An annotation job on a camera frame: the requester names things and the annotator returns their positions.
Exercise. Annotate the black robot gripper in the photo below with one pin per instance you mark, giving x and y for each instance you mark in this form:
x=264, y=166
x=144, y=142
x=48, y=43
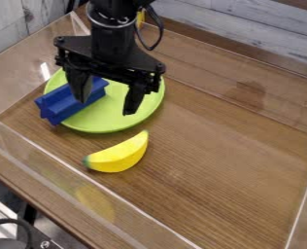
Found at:
x=108, y=54

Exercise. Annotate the black metal stand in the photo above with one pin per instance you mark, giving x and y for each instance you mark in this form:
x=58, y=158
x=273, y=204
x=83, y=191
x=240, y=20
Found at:
x=30, y=234

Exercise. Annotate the clear acrylic front wall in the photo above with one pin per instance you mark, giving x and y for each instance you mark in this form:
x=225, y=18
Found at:
x=96, y=216

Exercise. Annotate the green round plate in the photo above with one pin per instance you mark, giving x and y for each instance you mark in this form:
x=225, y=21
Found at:
x=102, y=117

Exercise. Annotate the yellow toy banana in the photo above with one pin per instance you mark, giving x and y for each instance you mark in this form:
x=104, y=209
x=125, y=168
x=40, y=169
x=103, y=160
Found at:
x=119, y=157

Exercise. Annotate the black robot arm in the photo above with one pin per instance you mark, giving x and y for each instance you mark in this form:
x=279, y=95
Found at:
x=119, y=13

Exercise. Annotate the yellow labelled can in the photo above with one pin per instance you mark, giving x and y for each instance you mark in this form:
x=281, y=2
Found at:
x=140, y=16

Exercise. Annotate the blue plastic block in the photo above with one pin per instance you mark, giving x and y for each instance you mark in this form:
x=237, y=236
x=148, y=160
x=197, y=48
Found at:
x=58, y=104

